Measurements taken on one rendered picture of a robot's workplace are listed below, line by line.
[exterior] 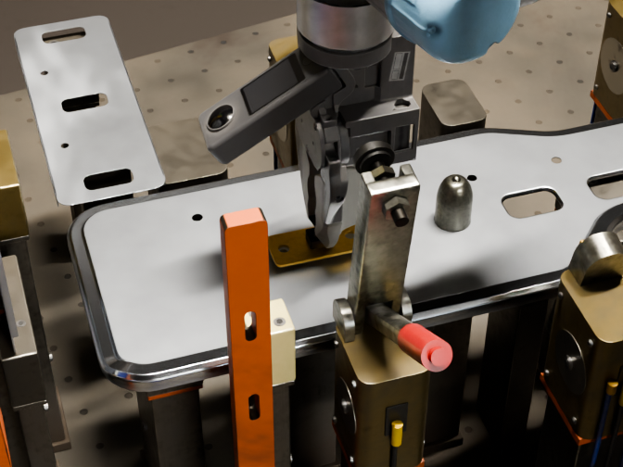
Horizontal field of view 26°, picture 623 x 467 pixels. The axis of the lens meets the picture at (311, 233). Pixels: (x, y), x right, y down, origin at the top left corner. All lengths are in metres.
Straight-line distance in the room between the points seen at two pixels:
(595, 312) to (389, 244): 0.18
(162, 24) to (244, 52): 1.32
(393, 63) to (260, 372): 0.26
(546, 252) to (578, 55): 0.79
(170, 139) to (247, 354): 0.38
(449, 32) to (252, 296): 0.23
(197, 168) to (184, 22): 1.96
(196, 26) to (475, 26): 2.36
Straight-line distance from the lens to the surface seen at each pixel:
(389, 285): 0.99
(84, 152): 1.28
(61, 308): 1.56
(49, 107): 1.34
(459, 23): 0.86
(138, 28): 3.22
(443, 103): 1.35
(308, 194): 1.14
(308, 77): 1.03
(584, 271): 1.04
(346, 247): 1.16
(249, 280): 0.93
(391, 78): 1.05
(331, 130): 1.04
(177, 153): 1.30
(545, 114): 1.82
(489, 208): 1.22
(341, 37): 0.99
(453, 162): 1.26
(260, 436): 1.06
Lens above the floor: 1.81
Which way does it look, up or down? 43 degrees down
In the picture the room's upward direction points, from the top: straight up
